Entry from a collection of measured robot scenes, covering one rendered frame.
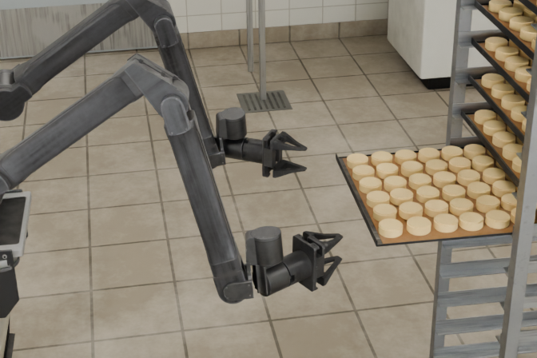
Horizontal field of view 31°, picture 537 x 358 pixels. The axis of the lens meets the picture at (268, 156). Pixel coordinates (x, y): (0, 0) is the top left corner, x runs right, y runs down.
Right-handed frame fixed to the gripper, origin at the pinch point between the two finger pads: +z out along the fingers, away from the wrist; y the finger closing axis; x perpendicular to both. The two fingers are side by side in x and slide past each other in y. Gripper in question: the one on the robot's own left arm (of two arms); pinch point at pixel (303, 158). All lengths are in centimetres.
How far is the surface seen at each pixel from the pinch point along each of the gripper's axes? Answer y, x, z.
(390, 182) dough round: 1.5, -7.2, 23.2
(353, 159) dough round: 1.6, 0.8, 12.2
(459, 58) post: 22.8, 19.2, 31.5
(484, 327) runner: -54, 26, 43
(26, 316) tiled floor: -95, 33, -112
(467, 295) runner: -44, 24, 38
